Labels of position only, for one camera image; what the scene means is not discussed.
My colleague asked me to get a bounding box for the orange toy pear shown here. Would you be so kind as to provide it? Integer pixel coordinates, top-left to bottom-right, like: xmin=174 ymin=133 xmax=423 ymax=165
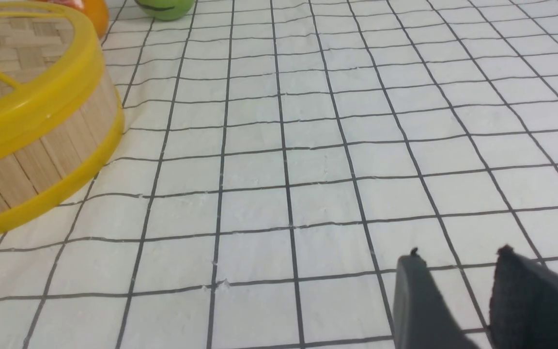
xmin=41 ymin=0 xmax=110 ymax=38

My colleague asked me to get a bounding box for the white grid tablecloth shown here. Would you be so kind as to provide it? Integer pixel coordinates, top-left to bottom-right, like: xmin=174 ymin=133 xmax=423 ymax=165
xmin=0 ymin=0 xmax=558 ymax=349

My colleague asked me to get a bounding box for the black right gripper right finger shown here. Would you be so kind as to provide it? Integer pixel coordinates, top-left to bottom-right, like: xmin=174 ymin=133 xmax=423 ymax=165
xmin=489 ymin=245 xmax=558 ymax=349

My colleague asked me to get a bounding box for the yellow rimmed bamboo steamer basket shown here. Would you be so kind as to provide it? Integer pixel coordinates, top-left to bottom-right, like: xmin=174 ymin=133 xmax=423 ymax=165
xmin=0 ymin=73 xmax=124 ymax=235

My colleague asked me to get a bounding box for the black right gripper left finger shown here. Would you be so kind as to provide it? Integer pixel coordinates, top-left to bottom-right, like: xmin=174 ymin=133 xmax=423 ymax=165
xmin=393 ymin=247 xmax=478 ymax=349

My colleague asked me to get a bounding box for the yellow rimmed bamboo steamer lid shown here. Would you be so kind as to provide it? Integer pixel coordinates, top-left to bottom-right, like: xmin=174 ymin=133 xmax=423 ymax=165
xmin=0 ymin=1 xmax=121 ymax=159

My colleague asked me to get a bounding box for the green toy watermelon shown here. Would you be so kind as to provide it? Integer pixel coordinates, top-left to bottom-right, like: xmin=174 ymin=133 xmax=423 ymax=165
xmin=135 ymin=0 xmax=196 ymax=21

